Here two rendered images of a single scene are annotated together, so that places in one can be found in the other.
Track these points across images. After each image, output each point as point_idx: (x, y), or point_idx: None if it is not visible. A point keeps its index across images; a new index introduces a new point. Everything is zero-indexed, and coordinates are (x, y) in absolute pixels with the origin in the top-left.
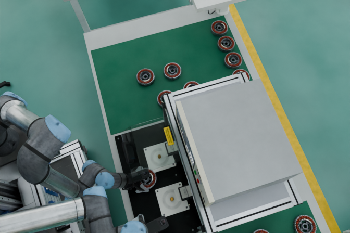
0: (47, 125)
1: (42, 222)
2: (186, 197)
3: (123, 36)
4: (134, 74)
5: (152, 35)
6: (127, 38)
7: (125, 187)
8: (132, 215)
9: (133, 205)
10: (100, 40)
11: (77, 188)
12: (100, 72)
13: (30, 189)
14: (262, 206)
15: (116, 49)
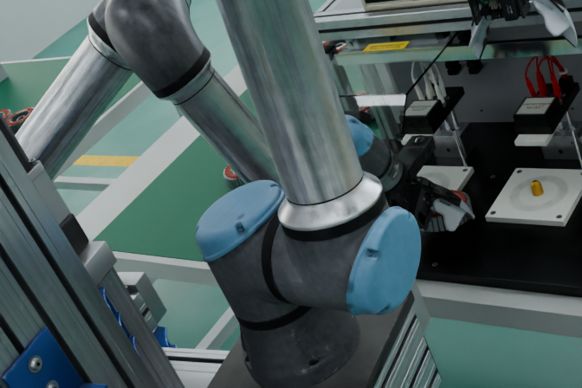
0: None
1: None
2: (549, 106)
3: (134, 188)
4: (218, 191)
5: (191, 145)
6: (146, 182)
7: (411, 207)
8: (500, 293)
9: (476, 272)
10: (93, 224)
11: None
12: (142, 244)
13: (193, 372)
14: None
15: (139, 204)
